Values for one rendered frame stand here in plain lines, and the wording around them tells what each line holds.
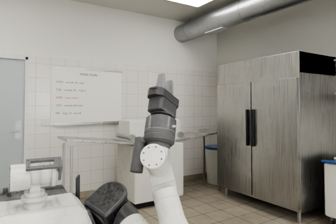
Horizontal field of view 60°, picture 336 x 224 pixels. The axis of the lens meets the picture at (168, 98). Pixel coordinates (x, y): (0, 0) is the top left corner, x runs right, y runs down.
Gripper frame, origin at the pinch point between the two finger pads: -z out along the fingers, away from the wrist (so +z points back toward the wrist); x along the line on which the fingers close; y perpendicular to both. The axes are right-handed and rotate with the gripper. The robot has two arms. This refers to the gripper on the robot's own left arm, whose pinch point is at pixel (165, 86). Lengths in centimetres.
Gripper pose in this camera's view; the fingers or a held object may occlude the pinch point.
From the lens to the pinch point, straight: 88.4
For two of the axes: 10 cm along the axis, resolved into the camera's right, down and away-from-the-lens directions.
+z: -0.9, 9.0, -4.2
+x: -5.1, -4.1, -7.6
